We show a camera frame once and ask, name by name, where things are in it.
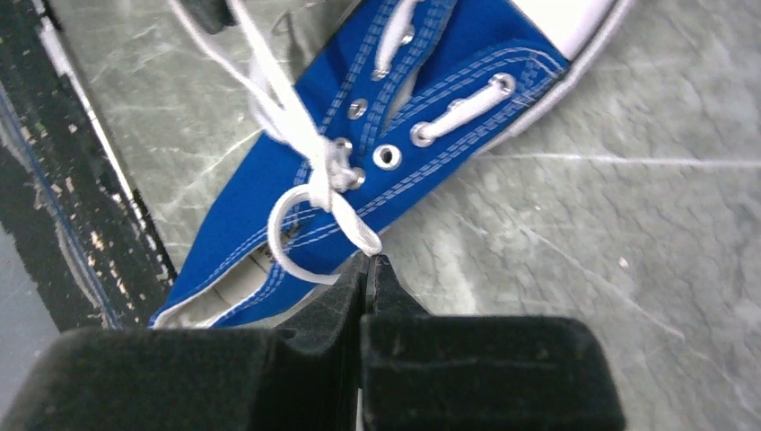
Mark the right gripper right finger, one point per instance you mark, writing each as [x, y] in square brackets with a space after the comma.
[444, 372]

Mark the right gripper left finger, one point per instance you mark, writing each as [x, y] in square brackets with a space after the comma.
[299, 375]

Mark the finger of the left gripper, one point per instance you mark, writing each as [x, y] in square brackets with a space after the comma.
[213, 16]

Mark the white shoelace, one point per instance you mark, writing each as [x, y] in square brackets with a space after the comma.
[280, 111]

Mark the blue canvas sneaker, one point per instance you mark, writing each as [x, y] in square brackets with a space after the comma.
[450, 50]

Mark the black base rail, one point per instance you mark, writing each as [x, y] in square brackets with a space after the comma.
[85, 235]

